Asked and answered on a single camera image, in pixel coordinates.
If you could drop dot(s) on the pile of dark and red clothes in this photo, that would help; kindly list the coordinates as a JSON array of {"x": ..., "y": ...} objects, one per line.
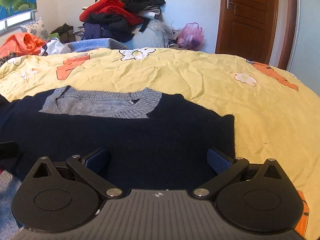
[{"x": 117, "y": 19}]

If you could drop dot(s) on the floral patterned pillow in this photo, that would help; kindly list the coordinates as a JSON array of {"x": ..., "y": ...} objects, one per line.
[{"x": 36, "y": 28}]

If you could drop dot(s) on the dark olive bag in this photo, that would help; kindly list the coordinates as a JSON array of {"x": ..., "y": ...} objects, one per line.
[{"x": 65, "y": 33}]

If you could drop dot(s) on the white and black crumpled cloth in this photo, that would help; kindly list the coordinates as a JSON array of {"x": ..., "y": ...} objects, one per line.
[{"x": 53, "y": 47}]

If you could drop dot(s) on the orange plastic bag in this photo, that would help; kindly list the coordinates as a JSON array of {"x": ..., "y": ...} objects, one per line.
[{"x": 22, "y": 44}]

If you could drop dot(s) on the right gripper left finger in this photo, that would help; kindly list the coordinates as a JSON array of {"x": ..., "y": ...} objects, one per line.
[{"x": 95, "y": 160}]

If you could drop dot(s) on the purple plastic bag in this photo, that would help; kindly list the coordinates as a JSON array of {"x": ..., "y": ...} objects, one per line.
[{"x": 190, "y": 37}]

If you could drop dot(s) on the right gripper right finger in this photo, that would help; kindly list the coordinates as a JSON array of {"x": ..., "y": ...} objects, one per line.
[{"x": 218, "y": 161}]

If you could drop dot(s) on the yellow floral bed quilt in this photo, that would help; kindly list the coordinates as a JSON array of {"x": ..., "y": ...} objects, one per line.
[{"x": 276, "y": 115}]

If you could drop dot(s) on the light blue folded blanket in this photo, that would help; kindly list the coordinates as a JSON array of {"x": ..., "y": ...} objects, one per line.
[{"x": 92, "y": 44}]

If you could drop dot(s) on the white wardrobe with decals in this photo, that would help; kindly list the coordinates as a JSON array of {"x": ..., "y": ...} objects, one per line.
[{"x": 304, "y": 59}]

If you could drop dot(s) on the brown wooden door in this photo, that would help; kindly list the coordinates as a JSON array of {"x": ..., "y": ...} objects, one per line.
[{"x": 247, "y": 28}]

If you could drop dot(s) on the navy and grey knit sweater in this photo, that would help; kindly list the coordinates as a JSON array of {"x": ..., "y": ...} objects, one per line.
[{"x": 152, "y": 140}]

